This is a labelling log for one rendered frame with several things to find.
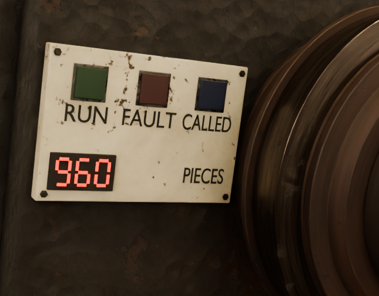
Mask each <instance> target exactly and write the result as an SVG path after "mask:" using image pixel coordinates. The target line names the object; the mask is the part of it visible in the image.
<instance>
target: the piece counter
mask: <svg viewBox="0 0 379 296"><path fill-rule="evenodd" d="M59 160H64V161H69V158H68V157H60V158H59ZM59 160H56V166H55V170H58V168H59ZM79 161H80V162H88V161H89V159H83V158H80V160H79ZM79 161H76V170H75V171H78V174H88V171H79ZM108 161H109V159H99V162H108ZM99 162H96V169H95V171H98V168H99ZM71 167H72V161H69V165H68V170H71ZM110 167H111V163H108V172H110ZM58 173H66V174H68V171H67V170H58ZM78 174H75V181H74V183H77V182H78ZM109 176H110V175H107V177H106V184H109ZM70 177H71V174H68V176H67V182H66V183H70ZM97 179H98V175H97V174H95V179H94V184H97ZM66 183H57V185H56V186H66ZM89 183H90V174H88V176H87V182H86V184H89ZM86 184H79V183H77V187H86ZM106 184H97V185H96V186H97V187H106Z"/></svg>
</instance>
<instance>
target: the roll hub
mask: <svg viewBox="0 0 379 296"><path fill-rule="evenodd" d="M364 233H365V241H366V245H367V250H368V254H369V256H370V260H371V262H372V265H373V267H374V269H375V271H376V273H377V275H378V276H379V154H378V156H377V159H376V161H375V163H374V167H373V170H372V172H371V176H370V179H369V182H368V187H367V193H366V197H365V207H364Z"/></svg>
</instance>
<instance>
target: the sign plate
mask: <svg viewBox="0 0 379 296"><path fill-rule="evenodd" d="M77 66H84V67H90V68H101V69H107V75H106V86H105V97H104V100H96V99H82V98H75V97H74V89H75V78H76V67H77ZM247 70H248V68H247V67H242V66H234V65H225V64H219V63H210V62H201V61H196V60H187V59H178V58H168V57H163V56H154V55H145V54H139V53H130V52H121V51H112V50H107V49H98V48H89V47H83V46H74V45H65V44H60V43H51V42H47V43H46V46H45V58H44V64H43V77H42V89H41V101H40V108H39V120H38V131H37V138H36V150H35V162H34V169H33V181H32V193H31V197H32V198H33V199H34V200H35V201H114V202H167V203H229V202H230V194H231V189H232V181H233V173H234V164H235V159H236V151H237V143H238V138H239V130H240V121H241V116H242V108H243V100H244V91H245V87H246V79H247ZM142 73H148V74H154V75H165V76H170V78H169V87H168V93H167V102H166V106H163V105H150V104H143V103H139V93H140V83H141V77H142ZM201 80H212V81H218V82H226V92H225V97H224V105H223V110H210V109H198V108H197V106H198V100H199V91H200V83H201ZM60 157H68V158H69V161H72V167H71V170H68V165H69V161H64V160H59V158H60ZM80 158H83V159H89V161H88V162H80V161H79V160H80ZM99 159H109V161H108V162H99ZM56 160H59V168H58V170H67V171H68V174H71V177H70V183H66V182H67V176H68V174H66V173H58V170H55V166H56ZM76 161H79V171H88V174H90V183H89V184H86V182H87V176H88V174H78V171H75V170H76ZM96 162H99V168H98V171H95V169H96ZM108 163H111V167H110V172H108ZM75 174H78V182H77V183H79V184H86V187H77V183H74V181H75ZM95 174H97V175H98V179H97V184H106V177H107V175H110V176H109V184H106V187H97V186H96V185H97V184H94V179H95ZM57 183H66V186H56V185H57Z"/></svg>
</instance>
